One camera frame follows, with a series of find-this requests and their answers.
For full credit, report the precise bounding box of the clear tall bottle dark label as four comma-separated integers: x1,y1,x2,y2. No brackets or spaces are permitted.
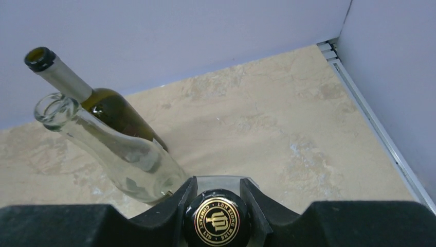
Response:
34,93,189,205

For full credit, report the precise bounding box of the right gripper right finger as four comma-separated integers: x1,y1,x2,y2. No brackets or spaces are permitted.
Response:
240,179,435,246

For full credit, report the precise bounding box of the clear bottle black cap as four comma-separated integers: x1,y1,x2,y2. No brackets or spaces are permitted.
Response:
179,175,268,246

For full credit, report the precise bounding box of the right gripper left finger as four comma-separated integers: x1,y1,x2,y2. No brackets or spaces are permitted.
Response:
1,177,197,246

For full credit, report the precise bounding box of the dark bottle silver neck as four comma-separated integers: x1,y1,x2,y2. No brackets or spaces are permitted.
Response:
24,47,169,151

